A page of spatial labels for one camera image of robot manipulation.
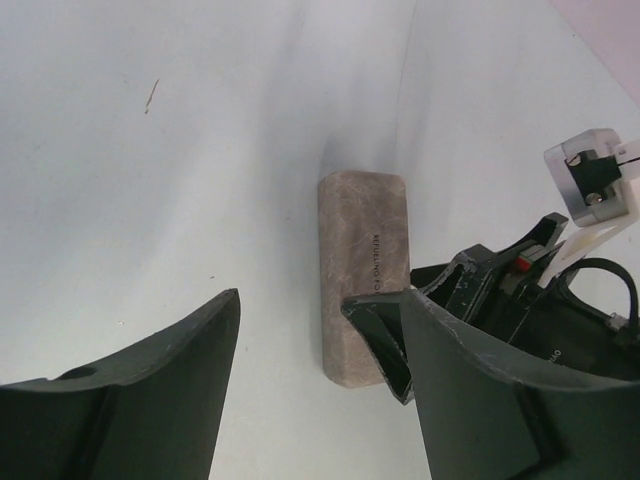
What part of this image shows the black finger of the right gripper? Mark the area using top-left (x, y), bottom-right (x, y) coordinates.
top-left (410, 212), bottom-right (568, 325)
top-left (341, 291), bottom-right (413, 405)

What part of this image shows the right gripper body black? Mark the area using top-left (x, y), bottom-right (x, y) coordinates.
top-left (469, 239), bottom-right (639, 381)

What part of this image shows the grey glasses case green lining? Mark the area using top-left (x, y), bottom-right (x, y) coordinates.
top-left (318, 170), bottom-right (410, 389)

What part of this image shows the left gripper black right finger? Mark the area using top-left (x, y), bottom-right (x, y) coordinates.
top-left (401, 289), bottom-right (639, 479)

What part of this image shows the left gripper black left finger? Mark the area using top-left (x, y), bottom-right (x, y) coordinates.
top-left (1, 289), bottom-right (240, 479)

